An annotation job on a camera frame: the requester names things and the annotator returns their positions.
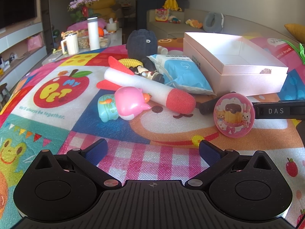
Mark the white battery charger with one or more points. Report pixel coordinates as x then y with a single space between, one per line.
162 50

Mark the colourful toy package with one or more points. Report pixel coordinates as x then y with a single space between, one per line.
161 15

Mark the snack jar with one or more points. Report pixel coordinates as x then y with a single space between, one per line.
83 39

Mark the yellow cushion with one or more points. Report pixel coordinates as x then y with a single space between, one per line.
296 30

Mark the pink flower bouquet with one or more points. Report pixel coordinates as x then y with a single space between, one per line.
81 10

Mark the pink pig toy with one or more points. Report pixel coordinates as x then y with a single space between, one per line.
130 102

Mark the round pink pudding badge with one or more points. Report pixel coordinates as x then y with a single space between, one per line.
234 115

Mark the white red foam rocket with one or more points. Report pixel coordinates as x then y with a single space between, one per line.
117 76

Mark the yellow corn toy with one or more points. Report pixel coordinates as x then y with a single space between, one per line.
130 63

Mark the pink cardboard box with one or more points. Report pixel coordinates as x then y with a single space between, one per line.
233 63

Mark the colourful cartoon play mat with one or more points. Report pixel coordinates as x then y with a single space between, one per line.
55 107

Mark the blue white tissue pack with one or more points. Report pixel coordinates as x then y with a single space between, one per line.
181 72

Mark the teal carrot toy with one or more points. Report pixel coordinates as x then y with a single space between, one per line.
107 109

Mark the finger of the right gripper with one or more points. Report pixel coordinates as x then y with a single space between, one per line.
207 107

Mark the black television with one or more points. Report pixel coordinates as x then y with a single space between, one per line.
15 11

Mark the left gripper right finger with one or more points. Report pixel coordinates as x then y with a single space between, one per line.
219 161

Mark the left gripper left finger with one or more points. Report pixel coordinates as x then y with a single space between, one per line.
86 161

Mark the orange plush toy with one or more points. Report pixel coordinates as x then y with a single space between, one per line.
194 23

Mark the mickey mouse figurine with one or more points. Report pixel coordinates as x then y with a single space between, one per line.
138 68

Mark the white mug with handle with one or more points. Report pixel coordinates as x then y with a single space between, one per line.
69 43

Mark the grey neck pillow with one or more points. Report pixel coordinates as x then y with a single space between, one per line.
213 22

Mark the white tall thermos bottle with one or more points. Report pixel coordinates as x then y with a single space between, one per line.
92 24

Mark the yellow jacket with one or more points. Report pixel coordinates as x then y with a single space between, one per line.
171 5

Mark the tissue box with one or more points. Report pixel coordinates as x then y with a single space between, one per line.
113 25

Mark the black plush toy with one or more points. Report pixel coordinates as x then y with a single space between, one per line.
141 43

